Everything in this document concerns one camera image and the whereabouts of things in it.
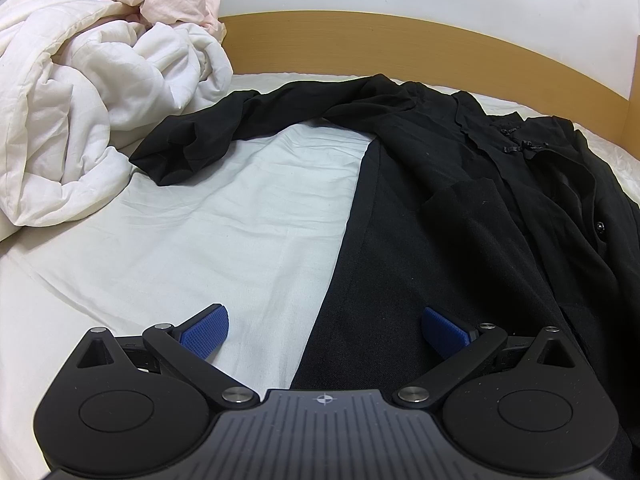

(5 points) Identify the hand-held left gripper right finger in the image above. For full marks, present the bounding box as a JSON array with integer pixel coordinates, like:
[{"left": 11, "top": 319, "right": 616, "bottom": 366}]
[{"left": 392, "top": 307, "right": 576, "bottom": 407}]

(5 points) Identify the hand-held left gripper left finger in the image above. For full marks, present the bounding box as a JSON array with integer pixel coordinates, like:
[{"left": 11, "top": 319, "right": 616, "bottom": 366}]
[{"left": 75, "top": 304, "right": 261, "bottom": 407}]

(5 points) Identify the black coat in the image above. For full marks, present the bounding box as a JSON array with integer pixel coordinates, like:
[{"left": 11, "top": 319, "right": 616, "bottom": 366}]
[{"left": 129, "top": 74, "right": 640, "bottom": 466}]

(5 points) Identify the white duvet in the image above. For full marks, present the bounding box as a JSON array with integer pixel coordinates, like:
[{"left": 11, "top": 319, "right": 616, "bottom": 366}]
[{"left": 0, "top": 0, "right": 235, "bottom": 241}]

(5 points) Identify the wooden bed frame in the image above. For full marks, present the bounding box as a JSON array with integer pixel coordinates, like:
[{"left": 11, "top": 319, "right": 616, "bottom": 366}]
[{"left": 217, "top": 9, "right": 640, "bottom": 148}]

